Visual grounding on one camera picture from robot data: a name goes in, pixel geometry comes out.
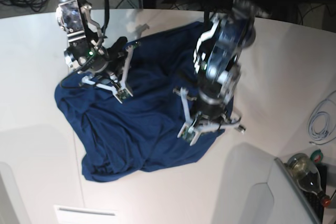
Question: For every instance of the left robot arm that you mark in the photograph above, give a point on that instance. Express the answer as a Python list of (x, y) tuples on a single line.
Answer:
[(228, 30)]

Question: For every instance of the dark blue t-shirt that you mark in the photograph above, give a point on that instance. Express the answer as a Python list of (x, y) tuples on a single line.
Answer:
[(142, 132)]

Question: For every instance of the clear plastic bottle red cap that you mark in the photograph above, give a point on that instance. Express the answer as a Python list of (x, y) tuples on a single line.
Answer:
[(307, 177)]

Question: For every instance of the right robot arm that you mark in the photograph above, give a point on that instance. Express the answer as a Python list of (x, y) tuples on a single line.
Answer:
[(84, 35)]

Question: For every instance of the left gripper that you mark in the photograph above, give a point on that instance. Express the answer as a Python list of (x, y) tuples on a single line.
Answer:
[(208, 108)]

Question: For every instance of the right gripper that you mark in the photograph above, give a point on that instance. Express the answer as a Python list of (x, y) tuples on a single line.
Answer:
[(111, 60)]

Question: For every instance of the green tape roll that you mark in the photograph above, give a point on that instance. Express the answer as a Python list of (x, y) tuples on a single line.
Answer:
[(317, 156)]

